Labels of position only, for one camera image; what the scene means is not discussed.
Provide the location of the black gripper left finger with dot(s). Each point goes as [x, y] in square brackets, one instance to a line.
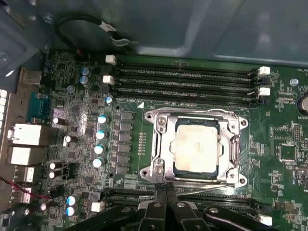
[151, 216]

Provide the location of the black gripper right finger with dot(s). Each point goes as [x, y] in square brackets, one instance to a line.
[185, 216]

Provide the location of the silver green CPU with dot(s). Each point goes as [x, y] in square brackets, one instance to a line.
[196, 146]

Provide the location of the CPU socket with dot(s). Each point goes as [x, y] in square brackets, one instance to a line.
[161, 130]

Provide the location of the black RAM slot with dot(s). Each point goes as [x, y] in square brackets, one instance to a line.
[134, 200]
[185, 73]
[185, 83]
[185, 63]
[185, 93]
[130, 191]

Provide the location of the green motherboard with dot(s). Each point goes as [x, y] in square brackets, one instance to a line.
[264, 168]

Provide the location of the round coin battery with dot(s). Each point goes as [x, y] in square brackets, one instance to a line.
[304, 104]

